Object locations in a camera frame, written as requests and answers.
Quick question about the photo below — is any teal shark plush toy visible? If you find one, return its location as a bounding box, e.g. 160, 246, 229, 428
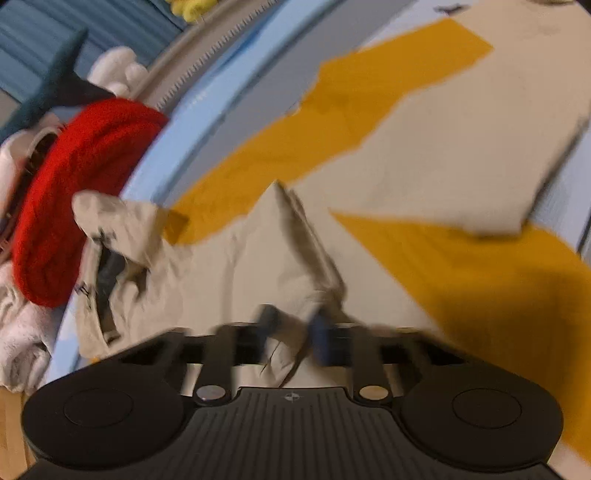
0, 28, 116, 141

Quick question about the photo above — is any red knitted blanket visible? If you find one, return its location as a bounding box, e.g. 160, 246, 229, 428
11, 98, 170, 308

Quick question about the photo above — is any yellow plush toy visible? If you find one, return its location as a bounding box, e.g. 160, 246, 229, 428
167, 0, 219, 22

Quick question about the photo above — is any beige garment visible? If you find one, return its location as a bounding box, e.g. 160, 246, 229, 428
71, 9, 591, 393

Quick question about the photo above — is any light blue sheet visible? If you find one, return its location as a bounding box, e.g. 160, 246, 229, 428
44, 0, 444, 386

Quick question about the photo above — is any grey mattress edge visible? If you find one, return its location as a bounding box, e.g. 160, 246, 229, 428
134, 0, 315, 112

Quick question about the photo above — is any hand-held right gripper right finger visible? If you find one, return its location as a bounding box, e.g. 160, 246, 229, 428
308, 315, 468, 403

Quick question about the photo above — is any wooden bed frame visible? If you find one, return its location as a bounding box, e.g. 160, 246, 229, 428
0, 382, 38, 480

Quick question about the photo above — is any cream folded blanket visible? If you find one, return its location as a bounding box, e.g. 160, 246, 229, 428
0, 129, 63, 394

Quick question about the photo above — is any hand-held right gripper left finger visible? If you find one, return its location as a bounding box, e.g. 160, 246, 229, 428
111, 304, 280, 408

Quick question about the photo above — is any blue ribbed curtain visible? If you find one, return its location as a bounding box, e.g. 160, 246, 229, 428
0, 0, 185, 107

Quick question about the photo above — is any white plush toy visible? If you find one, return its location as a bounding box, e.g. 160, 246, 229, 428
87, 46, 149, 99

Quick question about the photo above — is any grey yellow printed bedsheet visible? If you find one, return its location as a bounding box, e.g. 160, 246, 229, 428
161, 18, 591, 464

